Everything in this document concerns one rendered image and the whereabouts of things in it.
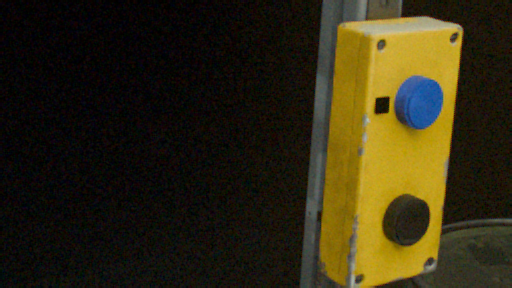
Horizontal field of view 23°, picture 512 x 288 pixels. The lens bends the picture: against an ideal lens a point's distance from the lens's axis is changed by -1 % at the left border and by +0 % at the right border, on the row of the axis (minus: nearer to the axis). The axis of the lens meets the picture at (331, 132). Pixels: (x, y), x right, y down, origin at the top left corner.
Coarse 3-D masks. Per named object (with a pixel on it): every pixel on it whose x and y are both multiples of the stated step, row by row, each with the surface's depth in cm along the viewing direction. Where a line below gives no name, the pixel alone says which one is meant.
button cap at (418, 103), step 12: (408, 84) 120; (420, 84) 120; (432, 84) 120; (396, 96) 120; (408, 96) 119; (420, 96) 120; (432, 96) 121; (396, 108) 120; (408, 108) 119; (420, 108) 120; (432, 108) 121; (408, 120) 120; (420, 120) 121; (432, 120) 122
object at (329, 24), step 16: (336, 0) 125; (352, 0) 123; (400, 0) 125; (336, 16) 125; (352, 16) 123; (320, 32) 127; (336, 32) 126; (320, 48) 127; (320, 64) 128; (320, 80) 128; (320, 96) 128; (320, 112) 128; (320, 128) 129; (320, 144) 129; (320, 160) 129; (320, 176) 130; (320, 192) 130; (320, 208) 131; (304, 224) 133; (320, 224) 131; (304, 240) 133; (304, 256) 133; (304, 272) 134
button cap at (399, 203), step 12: (396, 204) 123; (408, 204) 123; (420, 204) 124; (384, 216) 123; (396, 216) 123; (408, 216) 123; (420, 216) 124; (384, 228) 124; (396, 228) 123; (408, 228) 124; (420, 228) 125; (396, 240) 123; (408, 240) 124
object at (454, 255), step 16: (448, 240) 261; (464, 240) 262; (480, 240) 263; (496, 240) 264; (448, 256) 254; (464, 256) 254; (480, 256) 255; (496, 256) 256; (432, 272) 244; (448, 272) 246; (464, 272) 246; (480, 272) 247; (496, 272) 247
